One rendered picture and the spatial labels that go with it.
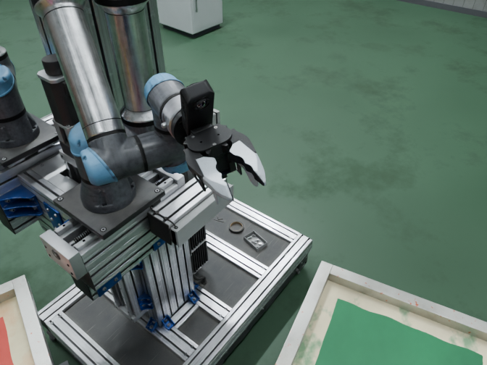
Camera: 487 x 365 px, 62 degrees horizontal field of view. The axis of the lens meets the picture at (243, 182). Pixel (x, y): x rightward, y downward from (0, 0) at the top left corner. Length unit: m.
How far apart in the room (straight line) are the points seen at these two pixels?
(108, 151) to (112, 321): 1.52
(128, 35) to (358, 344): 0.99
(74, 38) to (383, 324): 1.08
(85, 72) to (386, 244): 2.35
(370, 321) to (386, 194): 1.99
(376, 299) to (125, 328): 1.28
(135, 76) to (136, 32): 0.10
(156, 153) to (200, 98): 0.24
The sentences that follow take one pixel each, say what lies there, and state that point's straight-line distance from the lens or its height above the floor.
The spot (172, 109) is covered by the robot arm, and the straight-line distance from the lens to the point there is 0.72.
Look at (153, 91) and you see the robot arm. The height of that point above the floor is 1.68.
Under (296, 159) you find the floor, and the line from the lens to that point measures 3.39.
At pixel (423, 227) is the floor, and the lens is 3.06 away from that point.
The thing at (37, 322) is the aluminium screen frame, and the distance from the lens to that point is 1.35.
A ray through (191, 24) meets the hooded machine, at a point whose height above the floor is 0.19.
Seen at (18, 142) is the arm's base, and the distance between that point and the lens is 1.53.
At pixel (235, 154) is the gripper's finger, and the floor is 1.68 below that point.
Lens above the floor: 2.04
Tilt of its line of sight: 41 degrees down
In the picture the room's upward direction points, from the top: straight up
